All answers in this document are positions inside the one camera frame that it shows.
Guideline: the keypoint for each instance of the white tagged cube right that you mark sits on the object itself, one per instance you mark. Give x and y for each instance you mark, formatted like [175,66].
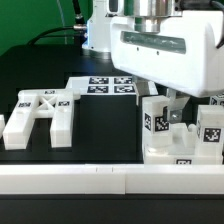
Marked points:
[217,100]

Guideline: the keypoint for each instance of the marker sheet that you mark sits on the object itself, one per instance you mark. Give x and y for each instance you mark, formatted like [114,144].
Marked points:
[102,85]

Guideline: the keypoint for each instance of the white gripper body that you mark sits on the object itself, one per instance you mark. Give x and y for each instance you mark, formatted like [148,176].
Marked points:
[176,43]

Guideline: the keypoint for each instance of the white front rail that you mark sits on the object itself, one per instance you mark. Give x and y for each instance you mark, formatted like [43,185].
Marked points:
[111,179]

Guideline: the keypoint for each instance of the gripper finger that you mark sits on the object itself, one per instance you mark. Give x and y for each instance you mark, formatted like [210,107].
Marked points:
[141,87]
[176,104]

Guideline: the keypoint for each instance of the white chair seat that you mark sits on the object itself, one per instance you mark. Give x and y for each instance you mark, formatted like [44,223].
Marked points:
[182,150]

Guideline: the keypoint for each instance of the white chair back frame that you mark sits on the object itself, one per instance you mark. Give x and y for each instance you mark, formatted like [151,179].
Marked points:
[54,104]

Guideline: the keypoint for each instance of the white block left edge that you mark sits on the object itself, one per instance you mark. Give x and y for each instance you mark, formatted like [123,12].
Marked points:
[2,125]

